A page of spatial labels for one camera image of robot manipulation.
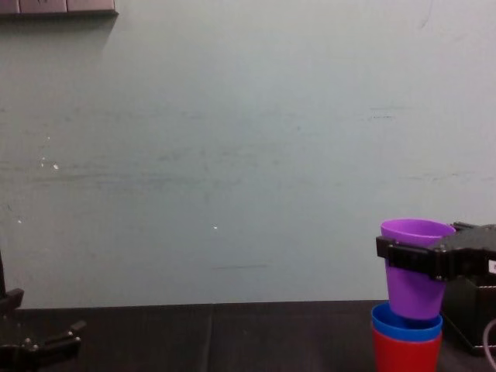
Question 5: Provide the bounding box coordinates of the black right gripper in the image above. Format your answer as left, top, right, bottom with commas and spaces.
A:
375, 221, 496, 282

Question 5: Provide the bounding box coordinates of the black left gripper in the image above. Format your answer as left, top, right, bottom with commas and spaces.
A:
0, 288, 87, 372

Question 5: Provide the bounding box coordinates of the purple plastic cup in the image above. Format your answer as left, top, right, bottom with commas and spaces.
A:
380, 219, 456, 321

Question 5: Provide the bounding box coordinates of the blue plastic cup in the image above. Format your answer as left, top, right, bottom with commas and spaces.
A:
370, 302, 444, 343

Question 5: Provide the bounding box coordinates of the red plastic cup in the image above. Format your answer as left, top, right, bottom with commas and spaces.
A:
372, 323, 443, 372

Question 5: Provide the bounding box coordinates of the black box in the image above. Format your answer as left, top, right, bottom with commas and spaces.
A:
440, 276, 496, 357

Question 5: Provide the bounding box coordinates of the black table cloth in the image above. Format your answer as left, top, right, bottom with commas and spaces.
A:
0, 299, 496, 372

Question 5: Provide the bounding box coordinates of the thin dark cable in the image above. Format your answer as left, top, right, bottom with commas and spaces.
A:
0, 246, 7, 301

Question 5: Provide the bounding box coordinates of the thin grey cable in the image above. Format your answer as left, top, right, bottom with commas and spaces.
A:
481, 319, 496, 360

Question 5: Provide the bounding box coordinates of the pale wall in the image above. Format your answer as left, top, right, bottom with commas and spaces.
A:
0, 0, 496, 310

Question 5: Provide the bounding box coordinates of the dark wall shelf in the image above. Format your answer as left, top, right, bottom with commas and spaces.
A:
0, 0, 119, 18

